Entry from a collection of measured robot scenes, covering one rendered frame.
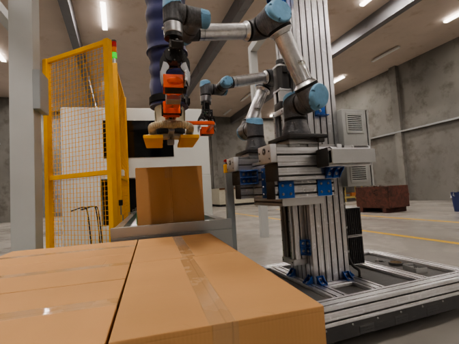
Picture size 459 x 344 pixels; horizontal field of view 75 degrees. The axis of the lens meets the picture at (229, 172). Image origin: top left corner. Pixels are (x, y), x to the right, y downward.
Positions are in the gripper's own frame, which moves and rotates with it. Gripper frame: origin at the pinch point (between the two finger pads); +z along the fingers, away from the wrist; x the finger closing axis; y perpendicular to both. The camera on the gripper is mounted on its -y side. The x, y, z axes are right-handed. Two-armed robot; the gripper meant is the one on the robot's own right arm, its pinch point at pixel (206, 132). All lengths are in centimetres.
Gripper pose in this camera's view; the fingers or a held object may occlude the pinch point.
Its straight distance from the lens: 211.7
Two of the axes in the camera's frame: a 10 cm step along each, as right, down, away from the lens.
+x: 9.7, -0.4, 2.2
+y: 2.2, -0.7, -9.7
